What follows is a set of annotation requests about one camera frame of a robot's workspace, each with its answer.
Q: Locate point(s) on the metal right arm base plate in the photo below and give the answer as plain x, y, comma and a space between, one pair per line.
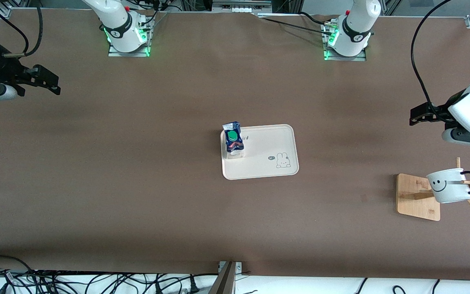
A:
114, 54

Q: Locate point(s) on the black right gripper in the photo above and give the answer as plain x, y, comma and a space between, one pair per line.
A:
3, 70

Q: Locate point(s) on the white smiley mug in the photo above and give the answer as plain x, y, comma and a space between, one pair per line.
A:
449, 190

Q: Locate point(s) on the aluminium profile bar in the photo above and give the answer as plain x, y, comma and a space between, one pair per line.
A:
226, 279

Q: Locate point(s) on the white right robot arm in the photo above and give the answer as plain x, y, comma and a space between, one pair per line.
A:
116, 24

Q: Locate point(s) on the grey power strip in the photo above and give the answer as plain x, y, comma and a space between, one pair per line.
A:
239, 7

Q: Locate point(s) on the wooden mug stand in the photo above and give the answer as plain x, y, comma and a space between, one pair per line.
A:
416, 198

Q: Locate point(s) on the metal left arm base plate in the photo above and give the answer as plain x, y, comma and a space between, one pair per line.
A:
359, 58

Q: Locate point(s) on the cream rabbit print tray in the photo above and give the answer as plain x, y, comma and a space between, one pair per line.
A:
267, 153

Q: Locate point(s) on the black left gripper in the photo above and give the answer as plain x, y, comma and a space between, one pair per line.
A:
434, 113

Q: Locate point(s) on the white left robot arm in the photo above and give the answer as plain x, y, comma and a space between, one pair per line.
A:
353, 32

